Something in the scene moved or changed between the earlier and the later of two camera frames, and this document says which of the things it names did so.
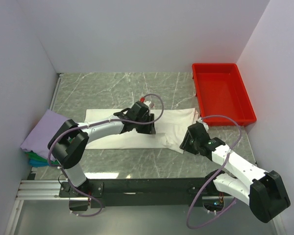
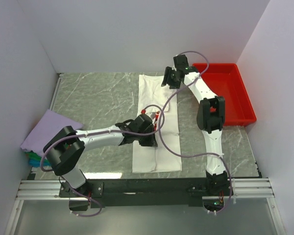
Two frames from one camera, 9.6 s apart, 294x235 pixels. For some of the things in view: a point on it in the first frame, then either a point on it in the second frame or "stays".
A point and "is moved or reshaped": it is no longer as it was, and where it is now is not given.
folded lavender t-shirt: x=38 y=140 stays
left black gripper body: x=144 y=129 to x=145 y=140
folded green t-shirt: x=33 y=155 stays
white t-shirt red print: x=170 y=127 is moved or reshaped
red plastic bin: x=221 y=89 stays
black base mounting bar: x=137 y=193 stays
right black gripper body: x=190 y=145 to x=170 y=78
